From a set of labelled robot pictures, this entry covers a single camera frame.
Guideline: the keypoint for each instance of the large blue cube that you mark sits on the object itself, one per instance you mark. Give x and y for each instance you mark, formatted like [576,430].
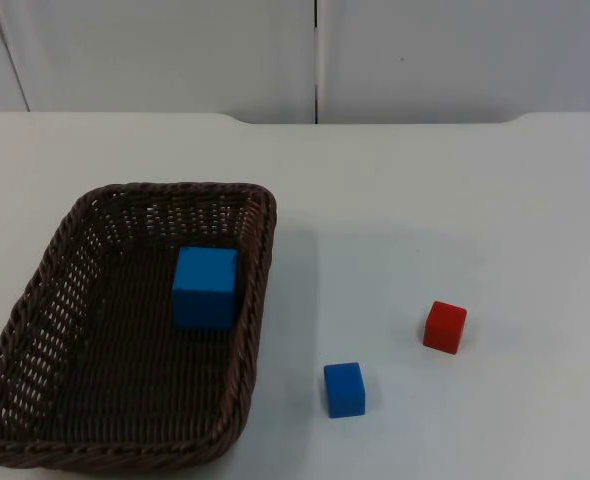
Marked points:
[204,292]

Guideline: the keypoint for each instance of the dark brown wicker basket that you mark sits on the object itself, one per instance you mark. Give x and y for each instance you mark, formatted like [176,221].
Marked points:
[115,360]

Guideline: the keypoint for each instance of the small blue cube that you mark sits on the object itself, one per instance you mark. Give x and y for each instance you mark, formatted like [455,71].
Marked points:
[345,392]

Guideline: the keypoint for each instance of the red cube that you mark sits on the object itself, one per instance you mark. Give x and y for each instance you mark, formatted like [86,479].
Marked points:
[443,328]

